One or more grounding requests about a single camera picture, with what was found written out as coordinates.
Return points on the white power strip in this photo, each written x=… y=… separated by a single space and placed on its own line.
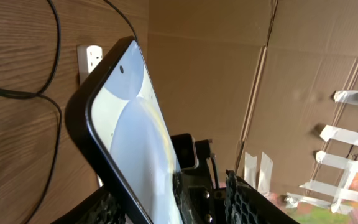
x=88 y=57

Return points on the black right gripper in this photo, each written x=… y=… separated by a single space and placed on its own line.
x=207 y=196

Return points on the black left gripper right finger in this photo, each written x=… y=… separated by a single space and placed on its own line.
x=245 y=205

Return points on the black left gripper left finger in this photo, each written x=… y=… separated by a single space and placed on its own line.
x=99 y=208

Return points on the blue Samsung smartphone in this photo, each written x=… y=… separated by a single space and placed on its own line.
x=115 y=121

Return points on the white tape strips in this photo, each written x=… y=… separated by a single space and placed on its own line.
x=290 y=164

